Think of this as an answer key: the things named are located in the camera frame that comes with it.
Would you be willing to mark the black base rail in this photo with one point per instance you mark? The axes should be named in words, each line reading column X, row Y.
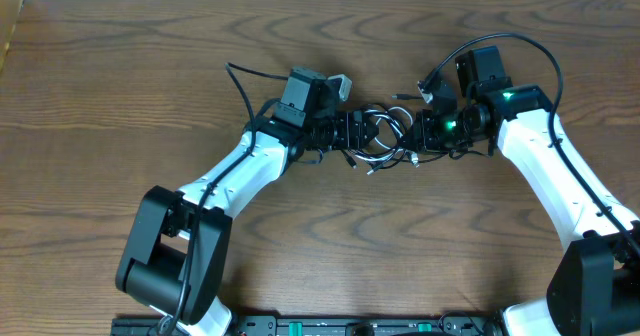
column 454, row 323

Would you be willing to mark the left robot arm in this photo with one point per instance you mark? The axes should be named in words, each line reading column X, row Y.
column 176, row 251

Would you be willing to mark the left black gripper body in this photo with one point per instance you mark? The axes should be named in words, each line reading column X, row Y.
column 357, row 130

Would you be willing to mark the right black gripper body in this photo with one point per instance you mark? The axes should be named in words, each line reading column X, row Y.
column 440, row 132

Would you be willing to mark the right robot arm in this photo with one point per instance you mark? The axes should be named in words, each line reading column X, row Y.
column 595, row 289

